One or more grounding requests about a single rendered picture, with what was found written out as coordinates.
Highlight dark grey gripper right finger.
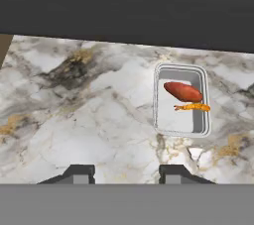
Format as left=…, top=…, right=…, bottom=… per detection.
left=159, top=164, right=216, bottom=185

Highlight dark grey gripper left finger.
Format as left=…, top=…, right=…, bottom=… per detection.
left=37, top=165, right=96, bottom=185

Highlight clear white tupperware container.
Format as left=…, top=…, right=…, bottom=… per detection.
left=152, top=62, right=212, bottom=138

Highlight orange fried shrimp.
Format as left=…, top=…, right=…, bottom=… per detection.
left=174, top=103, right=211, bottom=113

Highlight red sweet potato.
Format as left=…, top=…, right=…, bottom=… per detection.
left=163, top=81, right=203, bottom=103

